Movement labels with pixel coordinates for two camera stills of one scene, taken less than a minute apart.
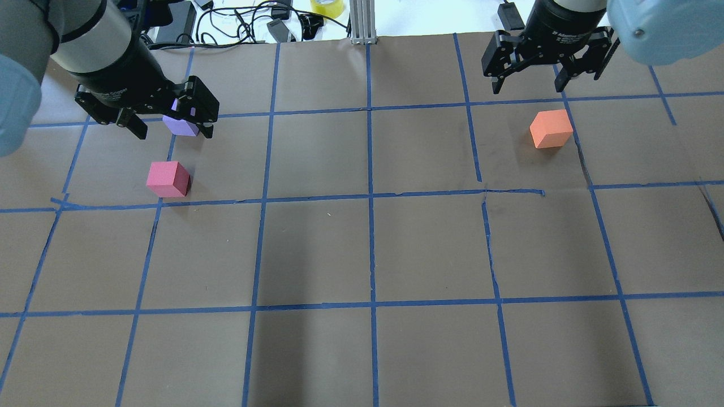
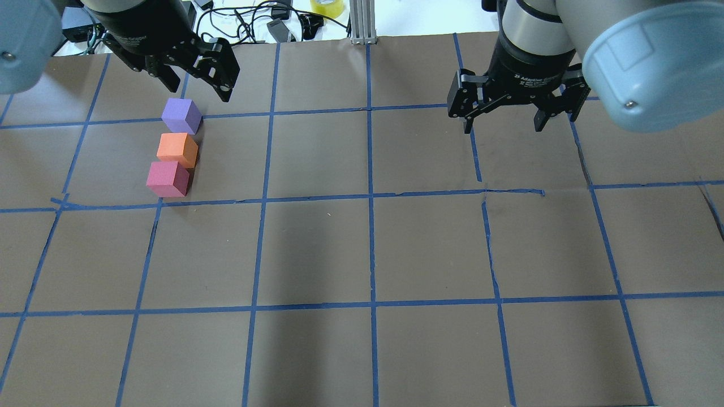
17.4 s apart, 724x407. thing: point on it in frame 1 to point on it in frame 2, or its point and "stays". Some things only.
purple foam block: [180, 127] stays
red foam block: [168, 179] stays
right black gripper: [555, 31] to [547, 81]
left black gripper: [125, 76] to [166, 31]
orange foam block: [551, 129] to [177, 147]
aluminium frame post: [362, 22] stays
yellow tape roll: [331, 8] stays
